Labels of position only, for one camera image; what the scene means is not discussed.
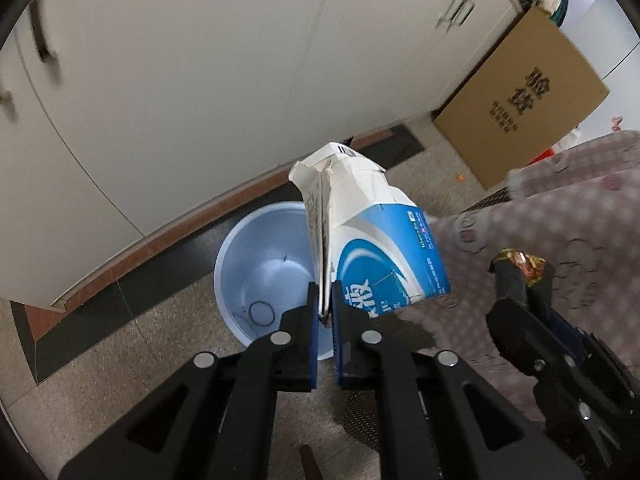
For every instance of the white and blue milk carton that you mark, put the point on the white and blue milk carton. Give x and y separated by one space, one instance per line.
380 240

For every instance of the pink checked fuzzy mat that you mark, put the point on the pink checked fuzzy mat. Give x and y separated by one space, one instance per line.
575 210

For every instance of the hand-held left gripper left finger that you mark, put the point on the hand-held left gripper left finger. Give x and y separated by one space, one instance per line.
312 332

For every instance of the white cabinet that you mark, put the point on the white cabinet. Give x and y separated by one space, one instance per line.
175 85

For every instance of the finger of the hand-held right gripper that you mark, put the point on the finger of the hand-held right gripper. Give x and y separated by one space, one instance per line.
542 285
510 287

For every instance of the brown cardboard box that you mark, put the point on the brown cardboard box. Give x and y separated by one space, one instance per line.
525 100

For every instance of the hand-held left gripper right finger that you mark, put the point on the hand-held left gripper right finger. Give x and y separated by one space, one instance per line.
336 342

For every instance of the light blue plastic bin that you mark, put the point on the light blue plastic bin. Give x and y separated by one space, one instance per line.
260 255

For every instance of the colourful foil snack wrapper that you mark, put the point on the colourful foil snack wrapper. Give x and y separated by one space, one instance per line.
525 262

